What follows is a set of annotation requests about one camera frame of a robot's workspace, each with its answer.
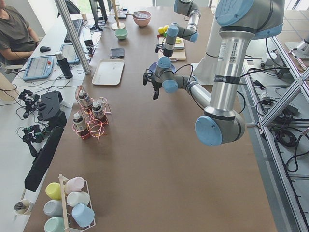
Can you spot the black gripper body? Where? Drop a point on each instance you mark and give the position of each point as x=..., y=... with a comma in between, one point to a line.
x=167, y=52
x=156, y=85

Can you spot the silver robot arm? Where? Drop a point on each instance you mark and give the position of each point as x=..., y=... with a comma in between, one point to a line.
x=239, y=21
x=187, y=8

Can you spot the blue ceramic plate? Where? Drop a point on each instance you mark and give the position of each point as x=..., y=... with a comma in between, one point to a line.
x=154, y=67

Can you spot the wooden cutting board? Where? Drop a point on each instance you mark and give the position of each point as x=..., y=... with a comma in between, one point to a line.
x=179, y=50

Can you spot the beige plastic tray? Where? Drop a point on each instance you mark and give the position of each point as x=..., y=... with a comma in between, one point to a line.
x=108, y=72

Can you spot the dark grey folded cloth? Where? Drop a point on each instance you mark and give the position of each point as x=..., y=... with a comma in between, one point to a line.
x=117, y=53

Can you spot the pink bowl with ice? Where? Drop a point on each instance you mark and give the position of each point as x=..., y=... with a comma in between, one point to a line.
x=143, y=22

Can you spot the green ceramic bowl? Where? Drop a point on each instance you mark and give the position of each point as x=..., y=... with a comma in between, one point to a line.
x=121, y=34

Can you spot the wooden cup tree stand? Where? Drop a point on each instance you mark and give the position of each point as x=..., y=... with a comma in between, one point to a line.
x=117, y=25

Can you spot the dark sauce bottle middle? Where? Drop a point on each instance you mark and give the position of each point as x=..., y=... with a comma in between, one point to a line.
x=98, y=112

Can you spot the dark sauce bottle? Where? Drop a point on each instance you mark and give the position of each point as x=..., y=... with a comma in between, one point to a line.
x=98, y=112
x=80, y=126
x=85, y=100

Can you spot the dark sauce bottle rear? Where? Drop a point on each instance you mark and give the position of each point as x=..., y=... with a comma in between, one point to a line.
x=85, y=100

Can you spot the black thermos bottle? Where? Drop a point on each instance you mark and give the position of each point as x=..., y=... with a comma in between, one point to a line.
x=63, y=64

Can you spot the dark sauce bottle front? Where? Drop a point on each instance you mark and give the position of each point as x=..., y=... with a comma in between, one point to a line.
x=80, y=126

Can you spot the blue teach pendant far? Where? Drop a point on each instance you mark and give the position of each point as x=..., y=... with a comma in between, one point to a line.
x=69, y=53

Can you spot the blue teach pendant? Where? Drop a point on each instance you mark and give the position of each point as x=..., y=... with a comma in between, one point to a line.
x=38, y=68
x=69, y=53

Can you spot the blue teach pendant near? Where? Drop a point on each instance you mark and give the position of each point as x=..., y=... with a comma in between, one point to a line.
x=38, y=68

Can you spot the black computer mouse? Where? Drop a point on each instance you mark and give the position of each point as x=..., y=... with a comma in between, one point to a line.
x=44, y=49

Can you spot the pink mug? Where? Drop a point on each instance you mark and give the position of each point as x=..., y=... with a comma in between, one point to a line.
x=75, y=184

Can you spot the white mug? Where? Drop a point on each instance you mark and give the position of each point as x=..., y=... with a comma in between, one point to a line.
x=77, y=197

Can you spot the seated person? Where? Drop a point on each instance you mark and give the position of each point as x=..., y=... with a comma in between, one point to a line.
x=17, y=39

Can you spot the yellow mug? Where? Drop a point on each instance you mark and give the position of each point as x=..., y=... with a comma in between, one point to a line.
x=53, y=191

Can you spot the light blue mug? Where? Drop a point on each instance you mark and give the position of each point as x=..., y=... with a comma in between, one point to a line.
x=83, y=215

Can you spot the white mug rack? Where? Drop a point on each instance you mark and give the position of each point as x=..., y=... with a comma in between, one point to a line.
x=70, y=225

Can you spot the grey mug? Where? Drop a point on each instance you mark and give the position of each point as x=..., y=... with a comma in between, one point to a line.
x=53, y=208

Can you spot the mint green mug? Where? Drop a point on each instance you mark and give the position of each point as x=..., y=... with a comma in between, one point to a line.
x=54, y=224

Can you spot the paper cup with utensils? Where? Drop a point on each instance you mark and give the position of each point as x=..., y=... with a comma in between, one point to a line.
x=23, y=207

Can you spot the aluminium frame post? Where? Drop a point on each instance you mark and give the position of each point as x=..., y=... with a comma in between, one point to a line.
x=62, y=9

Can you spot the copper wire bottle rack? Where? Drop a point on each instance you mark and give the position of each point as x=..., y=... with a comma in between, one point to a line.
x=95, y=126

